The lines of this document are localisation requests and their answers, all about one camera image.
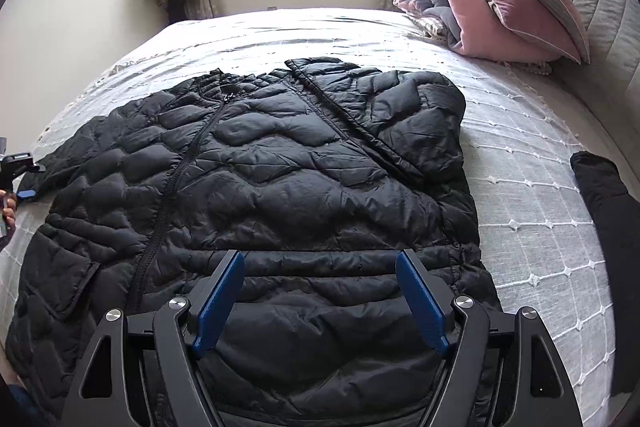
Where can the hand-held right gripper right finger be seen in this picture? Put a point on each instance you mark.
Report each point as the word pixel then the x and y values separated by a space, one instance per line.
pixel 422 307

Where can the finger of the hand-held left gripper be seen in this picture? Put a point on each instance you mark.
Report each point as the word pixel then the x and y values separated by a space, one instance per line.
pixel 26 194

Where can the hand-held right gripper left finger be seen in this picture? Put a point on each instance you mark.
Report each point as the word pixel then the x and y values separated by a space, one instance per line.
pixel 220 307

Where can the black puffer jacket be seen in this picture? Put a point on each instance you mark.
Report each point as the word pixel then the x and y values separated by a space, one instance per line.
pixel 300 187

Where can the person's left hand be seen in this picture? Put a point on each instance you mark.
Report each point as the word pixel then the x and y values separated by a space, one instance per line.
pixel 9 207

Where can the grey quilted bedspread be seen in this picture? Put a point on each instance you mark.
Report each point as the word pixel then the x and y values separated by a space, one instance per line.
pixel 525 207

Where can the black cloth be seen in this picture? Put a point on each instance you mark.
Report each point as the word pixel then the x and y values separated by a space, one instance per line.
pixel 605 217

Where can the folded pink grey quilt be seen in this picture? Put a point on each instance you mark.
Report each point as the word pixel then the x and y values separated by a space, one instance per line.
pixel 440 2

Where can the grey padded headboard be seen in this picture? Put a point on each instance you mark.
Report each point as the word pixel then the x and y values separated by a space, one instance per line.
pixel 600 7

